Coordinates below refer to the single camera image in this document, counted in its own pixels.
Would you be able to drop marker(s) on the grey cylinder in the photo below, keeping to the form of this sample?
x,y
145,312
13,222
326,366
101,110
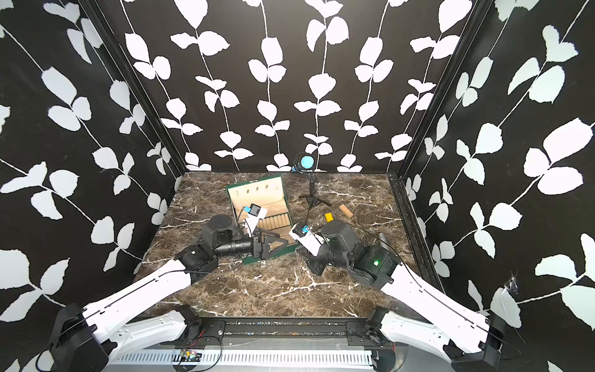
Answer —
x,y
382,241

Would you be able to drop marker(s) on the small circuit board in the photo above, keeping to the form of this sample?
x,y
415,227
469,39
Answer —
x,y
187,356

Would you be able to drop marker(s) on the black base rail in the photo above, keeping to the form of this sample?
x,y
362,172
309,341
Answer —
x,y
288,331

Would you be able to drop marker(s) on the white slotted cable duct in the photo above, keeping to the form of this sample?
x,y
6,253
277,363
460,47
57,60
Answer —
x,y
253,358

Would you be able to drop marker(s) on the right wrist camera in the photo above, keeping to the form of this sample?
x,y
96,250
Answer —
x,y
311,241

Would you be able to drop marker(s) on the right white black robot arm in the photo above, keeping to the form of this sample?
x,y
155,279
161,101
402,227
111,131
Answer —
x,y
375,267

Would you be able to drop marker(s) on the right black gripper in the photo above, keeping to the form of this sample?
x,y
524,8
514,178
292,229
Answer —
x,y
312,263

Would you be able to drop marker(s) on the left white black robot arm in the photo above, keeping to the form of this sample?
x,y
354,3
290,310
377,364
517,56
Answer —
x,y
90,337

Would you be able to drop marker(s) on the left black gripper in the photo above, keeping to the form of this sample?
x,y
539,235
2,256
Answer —
x,y
259,246

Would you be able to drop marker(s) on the blue microphone on tripod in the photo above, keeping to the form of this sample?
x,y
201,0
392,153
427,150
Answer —
x,y
304,164

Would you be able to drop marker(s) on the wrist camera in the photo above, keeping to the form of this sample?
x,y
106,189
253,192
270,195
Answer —
x,y
254,214
311,241

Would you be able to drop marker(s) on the wooden block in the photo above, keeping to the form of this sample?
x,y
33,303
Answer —
x,y
346,211

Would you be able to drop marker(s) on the green jewelry box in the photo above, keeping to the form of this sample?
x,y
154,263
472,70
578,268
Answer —
x,y
269,193

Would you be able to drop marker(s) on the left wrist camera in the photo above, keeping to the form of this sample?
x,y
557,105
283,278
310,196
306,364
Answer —
x,y
254,214

